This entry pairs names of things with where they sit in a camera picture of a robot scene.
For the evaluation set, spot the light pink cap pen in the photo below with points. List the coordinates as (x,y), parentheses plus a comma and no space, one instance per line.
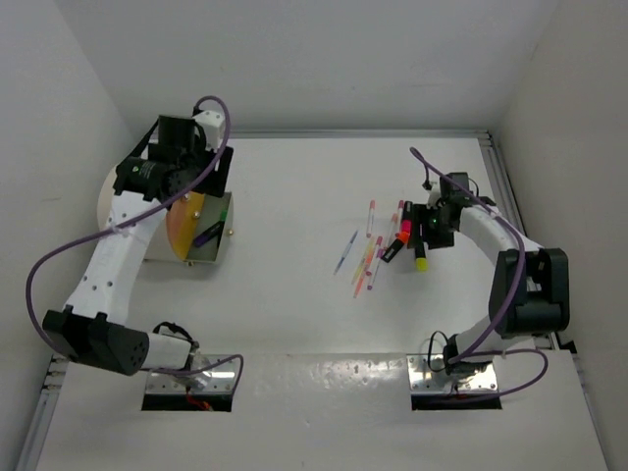
(370,218)

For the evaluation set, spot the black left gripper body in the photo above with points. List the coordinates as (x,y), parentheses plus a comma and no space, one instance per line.
(213,182)

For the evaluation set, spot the peach cap white pen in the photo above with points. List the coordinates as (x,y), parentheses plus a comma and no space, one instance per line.
(392,231)

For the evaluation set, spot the blue clear pen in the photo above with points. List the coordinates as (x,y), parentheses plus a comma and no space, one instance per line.
(346,251)

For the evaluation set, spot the purple highlighter black body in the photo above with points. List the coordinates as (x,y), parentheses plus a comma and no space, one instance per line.
(207,235)

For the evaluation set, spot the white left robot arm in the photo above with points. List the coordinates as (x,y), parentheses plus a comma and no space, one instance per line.
(178,158)

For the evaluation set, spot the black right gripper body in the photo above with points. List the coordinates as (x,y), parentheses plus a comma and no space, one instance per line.
(438,234)

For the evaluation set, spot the yellow clear pen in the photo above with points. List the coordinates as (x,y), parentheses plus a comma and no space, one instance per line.
(362,261)

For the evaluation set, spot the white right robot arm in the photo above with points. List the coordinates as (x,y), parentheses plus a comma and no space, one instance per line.
(529,296)

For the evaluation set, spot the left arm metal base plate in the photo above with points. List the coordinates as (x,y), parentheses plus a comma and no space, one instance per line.
(217,380)

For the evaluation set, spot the mauve cap white pen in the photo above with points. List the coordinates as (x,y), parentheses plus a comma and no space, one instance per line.
(399,214)

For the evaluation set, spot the cylindrical beige drawer container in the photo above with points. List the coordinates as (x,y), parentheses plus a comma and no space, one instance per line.
(188,220)

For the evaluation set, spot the purple cap white pen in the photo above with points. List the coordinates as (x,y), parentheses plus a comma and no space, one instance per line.
(374,269)

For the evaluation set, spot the pink cap white pen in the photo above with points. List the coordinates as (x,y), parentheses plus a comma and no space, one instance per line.
(376,244)

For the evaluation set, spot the yellow highlighter black body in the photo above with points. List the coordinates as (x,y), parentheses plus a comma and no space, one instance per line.
(420,256)

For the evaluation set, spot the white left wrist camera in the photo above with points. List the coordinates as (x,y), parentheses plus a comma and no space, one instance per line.
(212,129)

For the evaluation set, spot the orange highlighter black body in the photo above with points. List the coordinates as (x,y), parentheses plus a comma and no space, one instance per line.
(398,243)

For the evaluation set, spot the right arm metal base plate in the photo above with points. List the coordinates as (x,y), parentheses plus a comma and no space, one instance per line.
(433,379)

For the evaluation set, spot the pink highlighter black body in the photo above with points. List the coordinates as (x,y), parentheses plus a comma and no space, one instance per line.
(405,227)

